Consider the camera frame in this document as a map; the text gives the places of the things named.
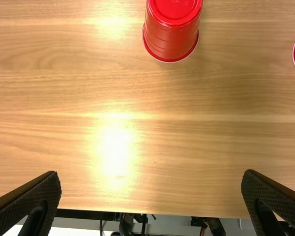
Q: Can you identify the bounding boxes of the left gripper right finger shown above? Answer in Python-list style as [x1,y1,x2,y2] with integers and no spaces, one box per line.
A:
[240,169,295,236]

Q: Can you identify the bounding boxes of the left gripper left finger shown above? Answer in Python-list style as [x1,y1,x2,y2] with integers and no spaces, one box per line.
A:
[0,170,62,236]

